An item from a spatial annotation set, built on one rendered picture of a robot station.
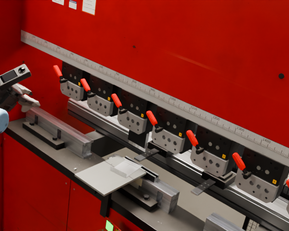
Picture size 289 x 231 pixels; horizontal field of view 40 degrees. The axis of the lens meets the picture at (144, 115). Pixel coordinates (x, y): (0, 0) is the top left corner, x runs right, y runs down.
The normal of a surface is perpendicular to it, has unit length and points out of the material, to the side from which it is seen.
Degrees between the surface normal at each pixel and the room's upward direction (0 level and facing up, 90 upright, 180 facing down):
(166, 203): 90
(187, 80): 90
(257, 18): 90
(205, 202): 0
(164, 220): 0
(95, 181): 0
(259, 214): 90
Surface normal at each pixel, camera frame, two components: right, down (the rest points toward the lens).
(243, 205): -0.64, 0.23
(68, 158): 0.15, -0.90
